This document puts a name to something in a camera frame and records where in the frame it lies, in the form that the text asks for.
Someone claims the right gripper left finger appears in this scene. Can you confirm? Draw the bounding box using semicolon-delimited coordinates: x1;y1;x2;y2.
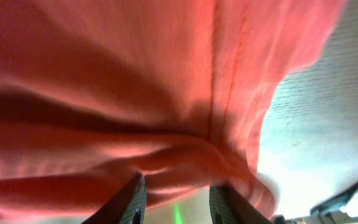
81;174;147;224

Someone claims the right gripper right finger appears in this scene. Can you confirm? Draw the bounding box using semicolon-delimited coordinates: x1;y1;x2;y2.
209;185;272;224

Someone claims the orange t-shirt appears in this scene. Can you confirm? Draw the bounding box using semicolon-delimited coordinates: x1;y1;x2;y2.
0;0;346;221

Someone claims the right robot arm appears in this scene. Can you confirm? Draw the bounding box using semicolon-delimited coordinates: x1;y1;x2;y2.
82;175;358;224

